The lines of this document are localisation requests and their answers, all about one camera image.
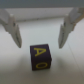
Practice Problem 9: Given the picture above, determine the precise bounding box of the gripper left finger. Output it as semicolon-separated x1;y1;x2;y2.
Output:
0;7;24;49

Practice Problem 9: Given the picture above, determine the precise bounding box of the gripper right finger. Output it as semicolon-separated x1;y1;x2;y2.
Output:
57;6;84;50

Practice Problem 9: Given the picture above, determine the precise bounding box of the purple block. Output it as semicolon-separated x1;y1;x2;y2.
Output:
28;43;54;72

